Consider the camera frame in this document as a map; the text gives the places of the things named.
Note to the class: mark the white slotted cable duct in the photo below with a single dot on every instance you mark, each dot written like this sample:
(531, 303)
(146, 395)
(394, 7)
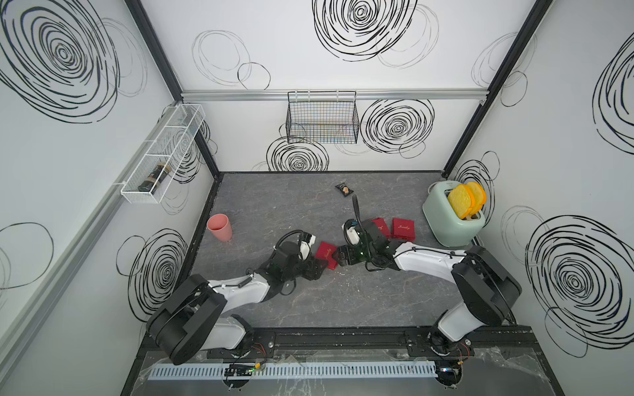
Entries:
(297, 370)

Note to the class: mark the black vertical frame post left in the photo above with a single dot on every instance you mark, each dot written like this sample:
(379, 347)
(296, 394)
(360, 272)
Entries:
(170, 79)

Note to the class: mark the black vertical frame post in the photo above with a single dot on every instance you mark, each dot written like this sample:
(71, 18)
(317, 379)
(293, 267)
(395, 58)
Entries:
(170, 79)
(525, 34)

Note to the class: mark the black wire wall basket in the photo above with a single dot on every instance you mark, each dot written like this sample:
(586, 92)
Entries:
(324, 117)

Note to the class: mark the mint green toaster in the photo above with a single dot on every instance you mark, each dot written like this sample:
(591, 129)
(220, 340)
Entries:
(447, 228)

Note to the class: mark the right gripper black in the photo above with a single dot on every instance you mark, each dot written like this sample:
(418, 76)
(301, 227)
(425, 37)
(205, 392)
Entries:
(347, 250)

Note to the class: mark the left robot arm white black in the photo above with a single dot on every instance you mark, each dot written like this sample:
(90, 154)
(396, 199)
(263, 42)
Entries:
(194, 318)

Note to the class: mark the orange toast slice back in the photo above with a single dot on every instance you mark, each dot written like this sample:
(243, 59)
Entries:
(480, 196)

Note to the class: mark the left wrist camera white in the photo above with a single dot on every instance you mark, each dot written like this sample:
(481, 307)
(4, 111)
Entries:
(306, 241)

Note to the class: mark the small black snack packet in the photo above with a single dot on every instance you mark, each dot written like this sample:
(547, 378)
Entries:
(344, 189)

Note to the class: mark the white wire wall shelf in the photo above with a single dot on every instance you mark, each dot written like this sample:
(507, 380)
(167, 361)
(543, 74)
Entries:
(171, 141)

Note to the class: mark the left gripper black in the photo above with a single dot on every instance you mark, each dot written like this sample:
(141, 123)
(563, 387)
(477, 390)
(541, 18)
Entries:
(311, 270)

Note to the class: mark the yellow toast slice front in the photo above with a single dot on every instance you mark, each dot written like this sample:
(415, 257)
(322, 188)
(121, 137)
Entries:
(462, 201)

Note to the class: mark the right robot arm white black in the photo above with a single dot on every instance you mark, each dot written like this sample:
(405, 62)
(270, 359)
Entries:
(488, 291)

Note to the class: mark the black vertical frame post right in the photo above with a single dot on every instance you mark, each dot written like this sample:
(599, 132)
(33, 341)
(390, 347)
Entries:
(525, 34)

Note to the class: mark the pink plastic cup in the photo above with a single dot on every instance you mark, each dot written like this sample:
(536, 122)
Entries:
(220, 227)

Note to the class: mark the red jewelry box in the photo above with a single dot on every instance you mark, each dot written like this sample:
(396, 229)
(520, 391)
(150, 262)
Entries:
(326, 253)

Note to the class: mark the dark bottle on shelf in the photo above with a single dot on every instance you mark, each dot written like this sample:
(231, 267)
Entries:
(155, 178)

